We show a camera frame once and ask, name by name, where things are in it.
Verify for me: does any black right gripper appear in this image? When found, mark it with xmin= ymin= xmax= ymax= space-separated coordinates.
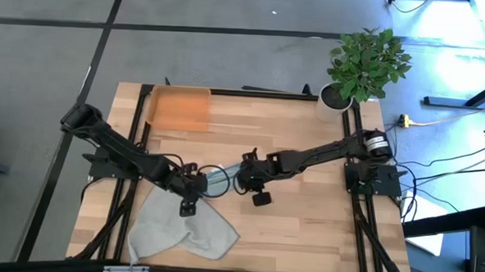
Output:
xmin=239 ymin=147 xmax=279 ymax=209

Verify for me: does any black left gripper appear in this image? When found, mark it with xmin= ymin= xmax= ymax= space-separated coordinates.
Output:
xmin=168 ymin=161 xmax=201 ymax=219

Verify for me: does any grey waffle microfiber towel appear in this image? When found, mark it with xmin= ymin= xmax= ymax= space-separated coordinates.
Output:
xmin=125 ymin=182 xmax=243 ymax=271

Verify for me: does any translucent orange plastic basket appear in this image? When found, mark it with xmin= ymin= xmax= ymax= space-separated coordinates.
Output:
xmin=147 ymin=84 xmax=212 ymax=134

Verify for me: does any green leafy plant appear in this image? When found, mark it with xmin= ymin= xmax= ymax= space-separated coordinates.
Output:
xmin=324 ymin=24 xmax=415 ymax=107

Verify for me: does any black floor beam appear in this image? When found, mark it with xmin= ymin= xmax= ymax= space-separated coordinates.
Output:
xmin=401 ymin=202 xmax=485 ymax=242

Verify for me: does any black desk leg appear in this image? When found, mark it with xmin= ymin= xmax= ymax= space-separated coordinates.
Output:
xmin=423 ymin=72 xmax=485 ymax=110

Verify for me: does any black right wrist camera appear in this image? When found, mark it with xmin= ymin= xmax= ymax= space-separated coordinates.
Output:
xmin=234 ymin=168 xmax=252 ymax=193

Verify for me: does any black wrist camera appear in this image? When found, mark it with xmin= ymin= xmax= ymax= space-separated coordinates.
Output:
xmin=193 ymin=172 xmax=209 ymax=196
xmin=234 ymin=168 xmax=252 ymax=193

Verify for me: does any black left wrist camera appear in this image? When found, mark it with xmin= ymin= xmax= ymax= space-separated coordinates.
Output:
xmin=193 ymin=172 xmax=209 ymax=196

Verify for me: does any black camera cable loop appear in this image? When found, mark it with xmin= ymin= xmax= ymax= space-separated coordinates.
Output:
xmin=198 ymin=164 xmax=232 ymax=200

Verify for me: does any black aluminium table frame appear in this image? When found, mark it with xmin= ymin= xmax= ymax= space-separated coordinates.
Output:
xmin=66 ymin=73 xmax=422 ymax=272

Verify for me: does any silver metal bracket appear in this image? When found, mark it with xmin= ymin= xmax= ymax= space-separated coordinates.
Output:
xmin=103 ymin=264 xmax=150 ymax=272

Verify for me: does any black floor cable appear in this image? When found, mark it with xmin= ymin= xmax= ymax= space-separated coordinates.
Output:
xmin=379 ymin=121 xmax=485 ymax=229

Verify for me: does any yellow floor cable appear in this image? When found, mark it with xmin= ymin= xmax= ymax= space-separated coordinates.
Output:
xmin=409 ymin=97 xmax=485 ymax=129

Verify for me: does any tan floor cable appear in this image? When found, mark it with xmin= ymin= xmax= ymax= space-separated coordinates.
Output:
xmin=381 ymin=0 xmax=432 ymax=15

